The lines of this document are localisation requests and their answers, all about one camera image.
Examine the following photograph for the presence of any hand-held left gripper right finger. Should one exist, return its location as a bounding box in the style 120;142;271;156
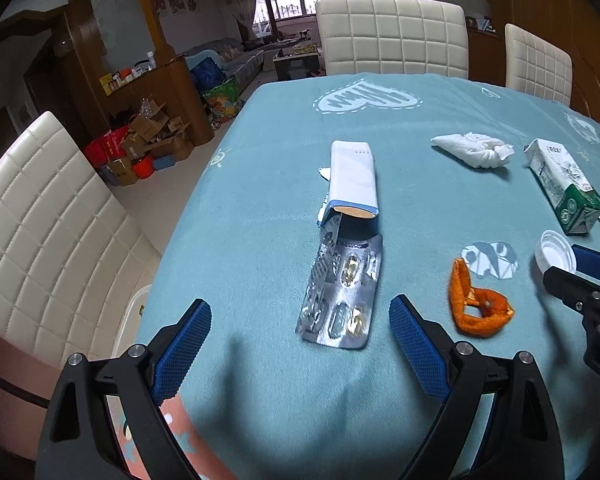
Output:
387;294;566;480

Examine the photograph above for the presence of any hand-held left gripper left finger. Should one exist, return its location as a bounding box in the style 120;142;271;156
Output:
34;297;214;480

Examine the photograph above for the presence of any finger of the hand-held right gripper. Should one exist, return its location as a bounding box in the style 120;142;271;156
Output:
571;244;600;287
542;266;600;317

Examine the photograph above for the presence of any white bottle cap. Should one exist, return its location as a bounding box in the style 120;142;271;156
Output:
534;230;578;276

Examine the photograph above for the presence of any silver pill blister pack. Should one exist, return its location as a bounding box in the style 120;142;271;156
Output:
295;215;385;350

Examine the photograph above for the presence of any orange peel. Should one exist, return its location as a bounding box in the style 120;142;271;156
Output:
448;258;515;339

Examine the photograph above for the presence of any green white milk carton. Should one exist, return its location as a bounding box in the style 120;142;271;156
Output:
523;138;600;236

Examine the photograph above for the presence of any blue printed tablecloth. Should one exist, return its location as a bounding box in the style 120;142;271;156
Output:
105;72;600;480

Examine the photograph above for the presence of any crumpled white tissue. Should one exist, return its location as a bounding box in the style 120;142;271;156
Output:
430;131;515;170

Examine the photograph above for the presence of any cream quilted dining chair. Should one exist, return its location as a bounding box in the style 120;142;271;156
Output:
315;0;470;80
0;111;159;377
505;23;574;109

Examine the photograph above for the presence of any white blue medicine box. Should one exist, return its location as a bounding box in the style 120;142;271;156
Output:
317;140;381;229

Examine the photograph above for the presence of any pile of cardboard boxes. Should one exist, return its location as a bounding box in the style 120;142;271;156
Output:
102;100;197;187

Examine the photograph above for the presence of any red bag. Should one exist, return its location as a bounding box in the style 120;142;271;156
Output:
84;127;131;169

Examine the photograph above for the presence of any wooden sideboard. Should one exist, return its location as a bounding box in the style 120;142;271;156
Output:
467;17;509;86

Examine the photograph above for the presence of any colourful printed bag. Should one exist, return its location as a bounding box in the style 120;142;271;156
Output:
202;77;244;124

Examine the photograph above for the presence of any wooden partition cabinet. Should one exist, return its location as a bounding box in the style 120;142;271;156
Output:
50;0;216;147

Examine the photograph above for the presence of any blue cushion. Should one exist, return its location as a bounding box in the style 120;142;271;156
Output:
190;57;227;92

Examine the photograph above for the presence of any row of small shelf boxes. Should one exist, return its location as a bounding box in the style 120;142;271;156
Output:
99;52;159;94

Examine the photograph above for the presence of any grey sofa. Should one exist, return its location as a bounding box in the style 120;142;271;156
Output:
185;37;281;88

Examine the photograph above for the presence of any coffee table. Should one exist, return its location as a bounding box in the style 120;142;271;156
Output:
272;42;326;81

